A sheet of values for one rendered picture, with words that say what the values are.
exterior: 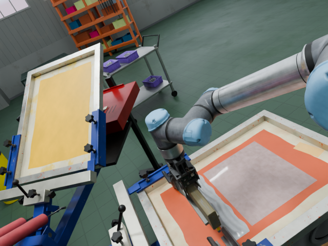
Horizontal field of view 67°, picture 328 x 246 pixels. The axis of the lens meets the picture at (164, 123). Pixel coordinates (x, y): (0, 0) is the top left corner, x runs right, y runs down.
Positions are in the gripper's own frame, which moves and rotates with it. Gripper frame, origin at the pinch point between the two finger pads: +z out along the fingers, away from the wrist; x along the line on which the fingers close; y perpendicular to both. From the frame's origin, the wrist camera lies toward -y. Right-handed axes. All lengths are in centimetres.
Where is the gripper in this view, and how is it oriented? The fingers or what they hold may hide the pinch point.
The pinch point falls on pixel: (189, 189)
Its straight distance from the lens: 96.5
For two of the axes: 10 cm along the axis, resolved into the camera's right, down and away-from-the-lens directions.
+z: 3.7, 7.9, 4.9
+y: 3.7, 3.6, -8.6
